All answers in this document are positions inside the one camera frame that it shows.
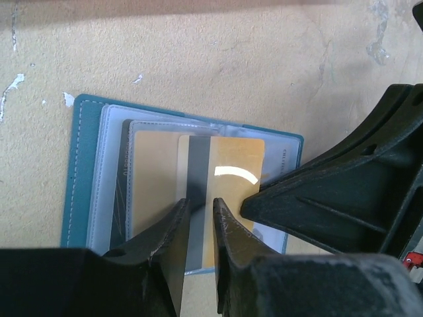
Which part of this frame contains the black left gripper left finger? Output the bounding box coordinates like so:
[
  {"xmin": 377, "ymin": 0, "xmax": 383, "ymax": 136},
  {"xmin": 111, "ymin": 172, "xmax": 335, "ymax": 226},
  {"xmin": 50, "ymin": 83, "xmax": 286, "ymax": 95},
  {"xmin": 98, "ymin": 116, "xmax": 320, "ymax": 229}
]
[{"xmin": 1, "ymin": 199, "xmax": 190, "ymax": 316}]

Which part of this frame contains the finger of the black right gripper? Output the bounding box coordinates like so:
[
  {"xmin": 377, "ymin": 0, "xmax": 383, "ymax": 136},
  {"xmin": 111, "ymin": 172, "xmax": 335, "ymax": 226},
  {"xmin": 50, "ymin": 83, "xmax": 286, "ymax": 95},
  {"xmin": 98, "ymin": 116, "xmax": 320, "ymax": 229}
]
[{"xmin": 241, "ymin": 85, "xmax": 422, "ymax": 254}]

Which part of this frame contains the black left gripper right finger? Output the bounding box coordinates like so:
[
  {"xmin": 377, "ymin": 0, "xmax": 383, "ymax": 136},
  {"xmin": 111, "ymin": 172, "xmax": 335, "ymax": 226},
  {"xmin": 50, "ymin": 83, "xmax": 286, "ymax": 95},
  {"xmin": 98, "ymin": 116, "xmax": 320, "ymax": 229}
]
[{"xmin": 213, "ymin": 198, "xmax": 422, "ymax": 316}]

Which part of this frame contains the blue leather card holder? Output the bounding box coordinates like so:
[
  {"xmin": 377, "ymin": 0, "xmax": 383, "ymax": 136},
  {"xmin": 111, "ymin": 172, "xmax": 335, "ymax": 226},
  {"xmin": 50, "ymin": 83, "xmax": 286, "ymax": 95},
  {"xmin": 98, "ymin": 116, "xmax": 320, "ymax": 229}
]
[{"xmin": 61, "ymin": 94, "xmax": 303, "ymax": 254}]

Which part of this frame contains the gold card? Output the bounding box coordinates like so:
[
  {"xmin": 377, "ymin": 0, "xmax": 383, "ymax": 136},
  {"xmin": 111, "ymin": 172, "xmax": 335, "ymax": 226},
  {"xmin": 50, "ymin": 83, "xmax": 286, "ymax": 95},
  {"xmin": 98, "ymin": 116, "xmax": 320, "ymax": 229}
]
[{"xmin": 176, "ymin": 135, "xmax": 265, "ymax": 272}]

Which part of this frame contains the black card in holder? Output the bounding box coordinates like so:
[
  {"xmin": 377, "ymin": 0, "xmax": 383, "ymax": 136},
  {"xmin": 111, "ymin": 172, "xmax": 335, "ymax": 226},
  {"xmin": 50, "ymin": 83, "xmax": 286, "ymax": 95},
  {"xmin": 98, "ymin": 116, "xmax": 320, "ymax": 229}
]
[{"xmin": 109, "ymin": 120, "xmax": 214, "ymax": 249}]

